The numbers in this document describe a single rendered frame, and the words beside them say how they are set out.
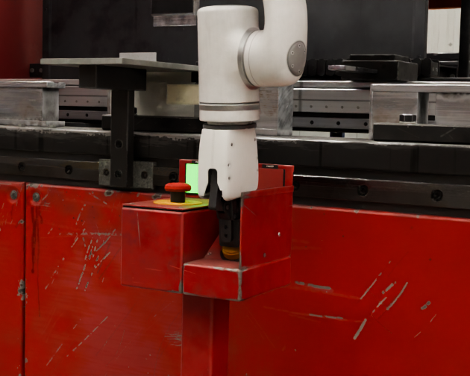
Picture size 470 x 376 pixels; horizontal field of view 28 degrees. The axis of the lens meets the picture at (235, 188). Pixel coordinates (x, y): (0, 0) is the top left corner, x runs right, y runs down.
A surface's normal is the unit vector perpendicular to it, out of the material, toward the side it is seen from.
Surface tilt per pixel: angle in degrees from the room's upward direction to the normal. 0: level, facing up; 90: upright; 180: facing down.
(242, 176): 94
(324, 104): 90
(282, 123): 90
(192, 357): 90
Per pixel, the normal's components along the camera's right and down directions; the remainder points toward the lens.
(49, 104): 0.86, 0.07
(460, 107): -0.51, 0.06
